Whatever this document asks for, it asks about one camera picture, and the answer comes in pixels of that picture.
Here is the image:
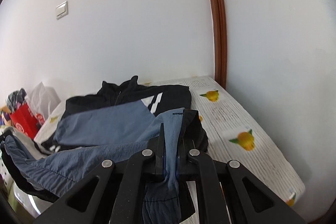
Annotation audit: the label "fruit-print white tablecloth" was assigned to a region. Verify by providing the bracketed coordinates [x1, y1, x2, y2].
[34, 75, 306, 224]

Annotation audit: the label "black white blue jacket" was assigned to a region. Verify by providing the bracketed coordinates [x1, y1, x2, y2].
[5, 76, 209, 223]

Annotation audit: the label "brown wooden door frame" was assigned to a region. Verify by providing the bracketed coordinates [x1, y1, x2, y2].
[210, 0, 228, 88]

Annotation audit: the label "white wall light switch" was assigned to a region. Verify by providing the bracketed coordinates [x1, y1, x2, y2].
[55, 1, 68, 20]

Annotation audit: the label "red paper shopping bag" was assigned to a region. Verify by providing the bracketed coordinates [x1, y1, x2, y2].
[10, 103, 46, 139]

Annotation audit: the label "plaid clothes in bag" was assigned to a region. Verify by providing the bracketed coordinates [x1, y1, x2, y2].
[6, 88, 27, 113]

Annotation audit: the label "white plastic bag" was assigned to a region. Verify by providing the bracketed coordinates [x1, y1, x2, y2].
[25, 82, 61, 124]

